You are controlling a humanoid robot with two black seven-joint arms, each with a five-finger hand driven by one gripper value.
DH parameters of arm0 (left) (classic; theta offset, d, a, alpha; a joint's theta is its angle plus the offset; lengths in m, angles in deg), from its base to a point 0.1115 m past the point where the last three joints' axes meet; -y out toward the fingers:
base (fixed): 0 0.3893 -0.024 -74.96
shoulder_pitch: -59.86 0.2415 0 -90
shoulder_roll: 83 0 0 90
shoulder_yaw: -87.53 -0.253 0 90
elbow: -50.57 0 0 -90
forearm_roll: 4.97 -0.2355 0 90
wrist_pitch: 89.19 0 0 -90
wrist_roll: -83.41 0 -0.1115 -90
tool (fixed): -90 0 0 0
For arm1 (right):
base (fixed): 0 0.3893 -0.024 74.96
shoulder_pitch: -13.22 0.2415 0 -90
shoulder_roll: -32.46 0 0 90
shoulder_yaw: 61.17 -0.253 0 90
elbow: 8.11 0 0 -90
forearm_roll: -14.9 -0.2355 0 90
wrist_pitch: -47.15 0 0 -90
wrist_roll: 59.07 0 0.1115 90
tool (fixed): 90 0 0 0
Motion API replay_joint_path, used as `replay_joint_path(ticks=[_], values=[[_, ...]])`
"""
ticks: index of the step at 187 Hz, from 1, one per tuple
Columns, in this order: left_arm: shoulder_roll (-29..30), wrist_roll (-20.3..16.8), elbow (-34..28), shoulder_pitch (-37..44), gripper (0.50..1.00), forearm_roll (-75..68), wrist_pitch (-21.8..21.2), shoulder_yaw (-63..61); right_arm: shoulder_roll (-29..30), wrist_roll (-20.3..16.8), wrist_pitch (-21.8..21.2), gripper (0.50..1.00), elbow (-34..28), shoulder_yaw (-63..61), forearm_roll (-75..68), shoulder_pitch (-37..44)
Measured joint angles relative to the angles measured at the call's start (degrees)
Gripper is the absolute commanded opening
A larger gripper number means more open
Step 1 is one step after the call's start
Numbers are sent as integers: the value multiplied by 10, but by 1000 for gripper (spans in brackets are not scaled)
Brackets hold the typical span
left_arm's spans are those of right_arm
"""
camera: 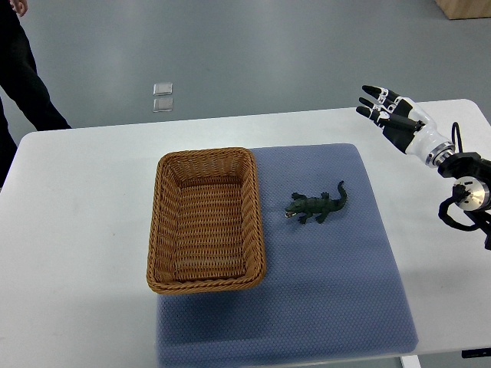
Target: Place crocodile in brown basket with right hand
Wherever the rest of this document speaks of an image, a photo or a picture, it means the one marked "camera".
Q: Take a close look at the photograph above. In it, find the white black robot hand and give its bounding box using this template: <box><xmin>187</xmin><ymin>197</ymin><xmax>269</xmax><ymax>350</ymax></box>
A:
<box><xmin>356</xmin><ymin>85</ymin><xmax>456</xmax><ymax>168</ymax></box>

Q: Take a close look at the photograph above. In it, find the green toy crocodile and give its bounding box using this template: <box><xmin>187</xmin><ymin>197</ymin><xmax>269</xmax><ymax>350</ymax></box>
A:
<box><xmin>285</xmin><ymin>181</ymin><xmax>348</xmax><ymax>225</ymax></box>

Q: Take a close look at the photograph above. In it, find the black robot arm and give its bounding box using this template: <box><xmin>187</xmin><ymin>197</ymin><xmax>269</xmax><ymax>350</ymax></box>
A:
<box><xmin>438</xmin><ymin>122</ymin><xmax>490</xmax><ymax>250</ymax></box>

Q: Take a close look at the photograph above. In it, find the brown wicker basket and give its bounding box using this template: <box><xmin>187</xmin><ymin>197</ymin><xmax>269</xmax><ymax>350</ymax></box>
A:
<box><xmin>147</xmin><ymin>147</ymin><xmax>266</xmax><ymax>295</ymax></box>

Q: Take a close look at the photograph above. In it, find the wooden box corner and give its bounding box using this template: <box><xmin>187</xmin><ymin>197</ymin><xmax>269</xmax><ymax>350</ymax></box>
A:
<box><xmin>435</xmin><ymin>0</ymin><xmax>490</xmax><ymax>20</ymax></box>

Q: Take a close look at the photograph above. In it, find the blue textured mat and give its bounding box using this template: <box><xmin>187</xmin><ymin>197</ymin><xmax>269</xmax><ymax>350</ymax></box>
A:
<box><xmin>156</xmin><ymin>143</ymin><xmax>418</xmax><ymax>367</ymax></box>

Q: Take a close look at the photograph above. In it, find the white table leg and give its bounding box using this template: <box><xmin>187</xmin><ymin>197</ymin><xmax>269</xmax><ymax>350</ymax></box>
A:
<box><xmin>400</xmin><ymin>355</ymin><xmax>421</xmax><ymax>368</ymax></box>

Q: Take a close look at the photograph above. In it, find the black table control panel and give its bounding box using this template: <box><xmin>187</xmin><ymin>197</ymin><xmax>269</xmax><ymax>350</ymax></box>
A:
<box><xmin>461</xmin><ymin>348</ymin><xmax>491</xmax><ymax>359</ymax></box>

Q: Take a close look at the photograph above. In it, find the lower floor outlet plate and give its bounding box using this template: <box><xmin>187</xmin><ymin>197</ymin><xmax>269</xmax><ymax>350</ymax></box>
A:
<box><xmin>153</xmin><ymin>97</ymin><xmax>173</xmax><ymax>113</ymax></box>

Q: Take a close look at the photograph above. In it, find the floor outlet plate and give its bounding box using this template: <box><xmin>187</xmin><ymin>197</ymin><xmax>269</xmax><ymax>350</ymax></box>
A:
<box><xmin>153</xmin><ymin>97</ymin><xmax>173</xmax><ymax>113</ymax></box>
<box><xmin>153</xmin><ymin>82</ymin><xmax>173</xmax><ymax>96</ymax></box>

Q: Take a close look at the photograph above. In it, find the upper floor outlet plate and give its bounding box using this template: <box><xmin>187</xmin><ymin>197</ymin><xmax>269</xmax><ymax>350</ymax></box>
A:
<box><xmin>153</xmin><ymin>82</ymin><xmax>173</xmax><ymax>96</ymax></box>

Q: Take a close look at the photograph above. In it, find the person in black clothes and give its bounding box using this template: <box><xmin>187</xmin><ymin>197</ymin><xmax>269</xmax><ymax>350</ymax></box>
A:
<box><xmin>0</xmin><ymin>0</ymin><xmax>73</xmax><ymax>189</ymax></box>

